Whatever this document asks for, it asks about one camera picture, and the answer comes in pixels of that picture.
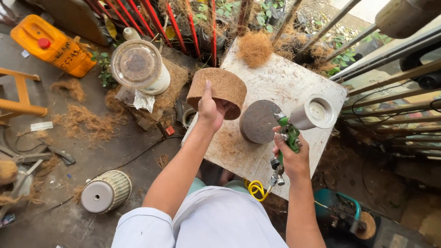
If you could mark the brown coir fibre pot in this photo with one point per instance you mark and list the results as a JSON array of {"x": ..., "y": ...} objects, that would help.
[{"x": 217, "y": 92}]

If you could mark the white square work board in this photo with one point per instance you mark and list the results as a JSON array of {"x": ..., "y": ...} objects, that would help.
[{"x": 268, "y": 120}]

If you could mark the green spray gun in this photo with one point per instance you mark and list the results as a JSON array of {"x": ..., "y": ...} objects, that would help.
[{"x": 296, "y": 129}]

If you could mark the person's left hand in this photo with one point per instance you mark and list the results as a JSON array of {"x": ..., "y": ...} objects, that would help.
[{"x": 211, "y": 109}]

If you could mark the orange wooden stool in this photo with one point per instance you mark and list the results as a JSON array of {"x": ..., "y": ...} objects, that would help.
[{"x": 20, "y": 96}]

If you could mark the person's white shirt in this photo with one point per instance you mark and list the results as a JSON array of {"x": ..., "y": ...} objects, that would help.
[{"x": 198, "y": 217}]

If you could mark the yellow plastic jerrycan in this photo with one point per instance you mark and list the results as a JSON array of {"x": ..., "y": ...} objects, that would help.
[{"x": 51, "y": 46}]

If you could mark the small red box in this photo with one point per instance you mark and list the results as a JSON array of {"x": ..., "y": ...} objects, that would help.
[{"x": 170, "y": 130}]

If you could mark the red metal fence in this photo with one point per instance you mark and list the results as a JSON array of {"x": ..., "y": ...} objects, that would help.
[{"x": 165, "y": 24}]

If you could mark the ribbed grey plastic pot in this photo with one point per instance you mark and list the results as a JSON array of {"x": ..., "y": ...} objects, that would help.
[{"x": 106, "y": 191}]

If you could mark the white blender with clear jar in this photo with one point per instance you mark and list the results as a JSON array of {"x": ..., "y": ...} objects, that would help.
[{"x": 139, "y": 67}]

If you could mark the loose coir fibre heap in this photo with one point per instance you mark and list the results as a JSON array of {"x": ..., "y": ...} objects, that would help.
[{"x": 88, "y": 122}]

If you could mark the person's right hand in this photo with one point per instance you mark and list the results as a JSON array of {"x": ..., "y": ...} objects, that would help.
[{"x": 293, "y": 159}]

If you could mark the round dark metal mould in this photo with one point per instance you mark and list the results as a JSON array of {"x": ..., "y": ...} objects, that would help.
[{"x": 259, "y": 121}]

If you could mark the teal air compressor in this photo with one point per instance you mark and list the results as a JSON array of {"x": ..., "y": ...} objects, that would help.
[{"x": 339, "y": 210}]

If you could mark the grey metal railing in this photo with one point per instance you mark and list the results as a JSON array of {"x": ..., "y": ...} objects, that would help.
[{"x": 379, "y": 48}]

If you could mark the clump of coir fibre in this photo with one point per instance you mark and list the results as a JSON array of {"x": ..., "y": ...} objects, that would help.
[{"x": 255, "y": 48}]

